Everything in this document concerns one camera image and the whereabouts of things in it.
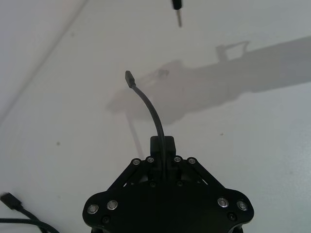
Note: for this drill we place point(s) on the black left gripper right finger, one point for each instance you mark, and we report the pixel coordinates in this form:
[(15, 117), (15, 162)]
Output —
[(170, 146)]

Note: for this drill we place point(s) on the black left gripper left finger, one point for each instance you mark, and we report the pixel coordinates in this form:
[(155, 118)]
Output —
[(155, 148)]

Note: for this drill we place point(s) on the black plug with silver pin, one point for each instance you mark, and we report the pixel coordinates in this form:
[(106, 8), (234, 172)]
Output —
[(177, 4)]

